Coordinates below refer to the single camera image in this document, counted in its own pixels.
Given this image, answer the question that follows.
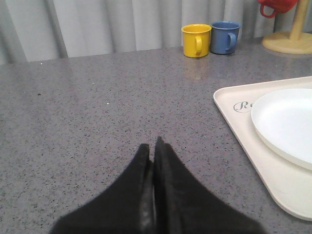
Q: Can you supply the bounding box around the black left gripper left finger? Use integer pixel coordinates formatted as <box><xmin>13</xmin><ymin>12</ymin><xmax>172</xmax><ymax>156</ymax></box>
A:
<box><xmin>50</xmin><ymin>144</ymin><xmax>154</xmax><ymax>234</ymax></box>

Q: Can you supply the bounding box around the cream rabbit serving tray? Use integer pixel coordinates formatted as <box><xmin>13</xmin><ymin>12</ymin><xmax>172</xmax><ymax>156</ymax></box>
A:
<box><xmin>214</xmin><ymin>77</ymin><xmax>312</xmax><ymax>220</ymax></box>

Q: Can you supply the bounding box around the blue enamel mug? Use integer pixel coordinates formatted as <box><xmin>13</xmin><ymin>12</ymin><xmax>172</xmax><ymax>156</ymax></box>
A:
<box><xmin>210</xmin><ymin>20</ymin><xmax>241</xmax><ymax>55</ymax></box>

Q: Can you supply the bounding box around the white round plate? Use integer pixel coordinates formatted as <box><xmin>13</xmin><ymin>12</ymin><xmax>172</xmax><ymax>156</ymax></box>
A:
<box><xmin>251</xmin><ymin>88</ymin><xmax>312</xmax><ymax>170</ymax></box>

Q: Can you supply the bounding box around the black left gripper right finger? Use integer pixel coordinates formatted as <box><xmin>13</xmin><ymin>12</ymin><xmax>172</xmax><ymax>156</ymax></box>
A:
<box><xmin>154</xmin><ymin>137</ymin><xmax>265</xmax><ymax>234</ymax></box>

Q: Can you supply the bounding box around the wooden mug tree stand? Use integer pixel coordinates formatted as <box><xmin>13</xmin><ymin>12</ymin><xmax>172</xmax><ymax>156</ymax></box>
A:
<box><xmin>262</xmin><ymin>0</ymin><xmax>312</xmax><ymax>54</ymax></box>

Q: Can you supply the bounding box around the red enamel mug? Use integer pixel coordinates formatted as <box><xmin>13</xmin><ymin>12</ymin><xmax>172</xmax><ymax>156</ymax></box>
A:
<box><xmin>257</xmin><ymin>0</ymin><xmax>297</xmax><ymax>18</ymax></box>

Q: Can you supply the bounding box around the yellow enamel mug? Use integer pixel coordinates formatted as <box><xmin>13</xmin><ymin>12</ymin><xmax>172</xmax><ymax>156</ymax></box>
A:
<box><xmin>181</xmin><ymin>23</ymin><xmax>212</xmax><ymax>58</ymax></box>

